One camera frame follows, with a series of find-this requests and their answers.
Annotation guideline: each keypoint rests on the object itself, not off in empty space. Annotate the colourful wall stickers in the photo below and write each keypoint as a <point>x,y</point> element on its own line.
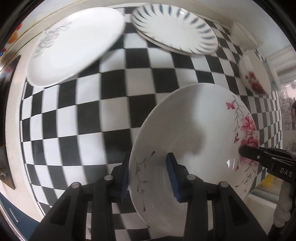
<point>11,40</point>

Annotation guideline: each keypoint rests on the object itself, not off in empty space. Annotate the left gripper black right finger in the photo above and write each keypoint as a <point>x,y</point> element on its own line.
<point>214,211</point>

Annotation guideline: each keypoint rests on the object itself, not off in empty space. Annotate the white bowl dark rim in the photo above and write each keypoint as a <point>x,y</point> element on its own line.
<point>244,38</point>

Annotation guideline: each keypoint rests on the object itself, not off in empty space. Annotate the white plate blue leaf rim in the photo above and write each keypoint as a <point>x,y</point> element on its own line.
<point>175,27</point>

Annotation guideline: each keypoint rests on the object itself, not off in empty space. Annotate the white plate under blue plate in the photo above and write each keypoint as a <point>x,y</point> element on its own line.
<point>174,50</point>

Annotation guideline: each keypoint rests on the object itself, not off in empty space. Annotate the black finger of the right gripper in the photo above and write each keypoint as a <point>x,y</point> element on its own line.
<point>270,158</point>

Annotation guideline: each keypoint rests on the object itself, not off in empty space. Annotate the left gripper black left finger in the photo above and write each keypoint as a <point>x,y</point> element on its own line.
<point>66,220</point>

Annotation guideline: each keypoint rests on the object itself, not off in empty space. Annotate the white plate grey flower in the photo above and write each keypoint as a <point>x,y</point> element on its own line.
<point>73,44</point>

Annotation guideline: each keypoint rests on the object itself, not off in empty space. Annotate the white bowl red flowers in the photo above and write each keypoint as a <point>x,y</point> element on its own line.
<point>253,74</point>

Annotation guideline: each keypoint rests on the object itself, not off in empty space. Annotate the white plate pink flowers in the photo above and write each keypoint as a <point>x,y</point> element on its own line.
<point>203,125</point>

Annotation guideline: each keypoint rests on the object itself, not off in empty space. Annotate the black white checkered mat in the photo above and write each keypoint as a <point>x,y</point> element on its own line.
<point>80,129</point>

